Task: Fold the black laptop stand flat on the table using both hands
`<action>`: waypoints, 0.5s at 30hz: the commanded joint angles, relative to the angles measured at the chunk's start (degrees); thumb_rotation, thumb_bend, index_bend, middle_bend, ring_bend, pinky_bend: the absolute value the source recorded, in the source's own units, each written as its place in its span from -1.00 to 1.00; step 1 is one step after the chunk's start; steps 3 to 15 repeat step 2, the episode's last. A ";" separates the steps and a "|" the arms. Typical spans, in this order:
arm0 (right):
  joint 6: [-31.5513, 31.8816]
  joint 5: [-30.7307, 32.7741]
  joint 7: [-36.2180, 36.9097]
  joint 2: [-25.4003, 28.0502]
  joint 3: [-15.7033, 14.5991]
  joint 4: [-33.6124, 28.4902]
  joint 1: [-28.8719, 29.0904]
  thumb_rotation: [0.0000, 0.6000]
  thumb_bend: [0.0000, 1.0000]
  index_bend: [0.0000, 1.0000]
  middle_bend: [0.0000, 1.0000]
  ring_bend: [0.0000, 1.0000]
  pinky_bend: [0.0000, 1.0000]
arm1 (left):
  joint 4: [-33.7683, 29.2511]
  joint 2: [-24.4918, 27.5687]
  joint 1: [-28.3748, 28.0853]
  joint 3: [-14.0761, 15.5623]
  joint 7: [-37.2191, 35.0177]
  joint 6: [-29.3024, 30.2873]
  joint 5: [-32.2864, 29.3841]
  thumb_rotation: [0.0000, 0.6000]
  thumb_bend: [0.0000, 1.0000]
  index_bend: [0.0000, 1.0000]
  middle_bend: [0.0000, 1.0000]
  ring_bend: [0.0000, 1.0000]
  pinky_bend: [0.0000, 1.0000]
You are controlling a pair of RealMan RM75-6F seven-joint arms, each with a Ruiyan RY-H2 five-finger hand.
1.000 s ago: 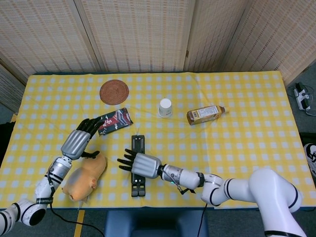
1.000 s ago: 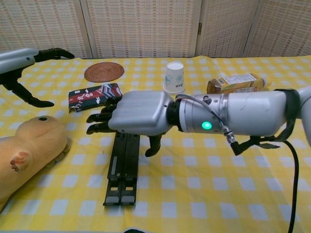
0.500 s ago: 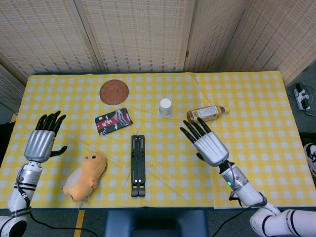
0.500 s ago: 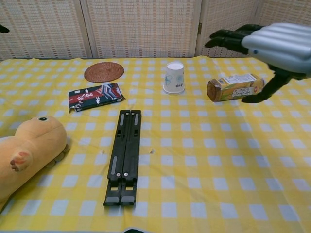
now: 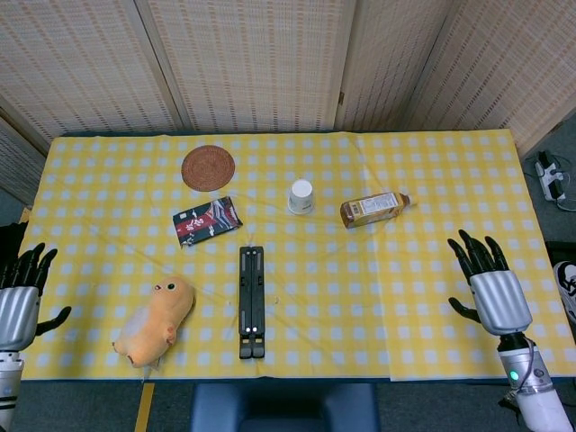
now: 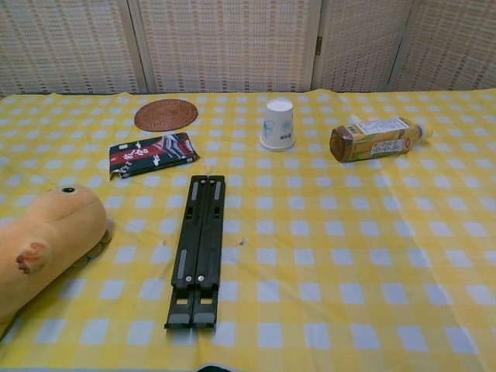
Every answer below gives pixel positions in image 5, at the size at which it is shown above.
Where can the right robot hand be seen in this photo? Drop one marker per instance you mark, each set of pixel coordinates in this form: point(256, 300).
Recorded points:
point(501, 301)

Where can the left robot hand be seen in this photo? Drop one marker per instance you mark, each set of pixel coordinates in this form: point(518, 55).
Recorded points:
point(15, 310)

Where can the black folding stand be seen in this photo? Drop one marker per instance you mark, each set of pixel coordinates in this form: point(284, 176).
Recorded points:
point(246, 292)

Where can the black white shoe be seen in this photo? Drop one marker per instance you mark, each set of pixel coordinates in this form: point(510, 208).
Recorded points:
point(568, 288)

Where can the white power strip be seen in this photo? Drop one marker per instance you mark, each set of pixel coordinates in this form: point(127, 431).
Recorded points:
point(550, 177)

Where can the yellow white checked tablecloth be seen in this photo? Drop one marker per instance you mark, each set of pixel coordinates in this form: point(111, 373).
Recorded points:
point(360, 292)

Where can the orange plush toy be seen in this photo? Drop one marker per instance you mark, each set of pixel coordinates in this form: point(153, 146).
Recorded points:
point(157, 319)

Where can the tea bottle with yellow label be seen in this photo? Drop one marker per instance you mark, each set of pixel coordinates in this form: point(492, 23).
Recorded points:
point(371, 210)

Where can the black red snack packet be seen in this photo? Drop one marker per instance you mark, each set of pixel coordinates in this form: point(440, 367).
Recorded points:
point(206, 221)

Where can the white paper cup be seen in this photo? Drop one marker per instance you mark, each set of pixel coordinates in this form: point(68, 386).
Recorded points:
point(300, 195)

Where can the round brown woven coaster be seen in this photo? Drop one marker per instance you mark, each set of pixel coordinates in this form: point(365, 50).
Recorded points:
point(208, 168)

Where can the blue chair seat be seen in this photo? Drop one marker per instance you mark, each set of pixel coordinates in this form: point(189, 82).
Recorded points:
point(283, 407)

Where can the brass screen hinge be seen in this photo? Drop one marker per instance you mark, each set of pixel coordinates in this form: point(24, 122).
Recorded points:
point(341, 98)

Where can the woven folding screen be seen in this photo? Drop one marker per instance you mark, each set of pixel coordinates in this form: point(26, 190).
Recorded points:
point(270, 67)

